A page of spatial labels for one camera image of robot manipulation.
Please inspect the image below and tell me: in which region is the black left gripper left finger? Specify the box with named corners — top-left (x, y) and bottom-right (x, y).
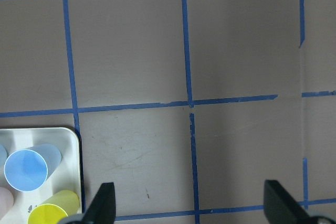
top-left (81, 182), bottom-right (116, 224)

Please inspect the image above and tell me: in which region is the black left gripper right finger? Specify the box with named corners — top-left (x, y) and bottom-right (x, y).
top-left (264, 180), bottom-right (315, 224)

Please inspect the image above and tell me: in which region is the blue cup near yellow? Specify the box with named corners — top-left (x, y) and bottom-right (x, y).
top-left (4, 144), bottom-right (62, 192)

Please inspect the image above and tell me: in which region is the pink cup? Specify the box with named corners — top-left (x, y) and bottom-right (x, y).
top-left (0, 187), bottom-right (14, 218)

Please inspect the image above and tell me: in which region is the beige tray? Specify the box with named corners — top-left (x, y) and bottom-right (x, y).
top-left (1, 127), bottom-right (82, 223)

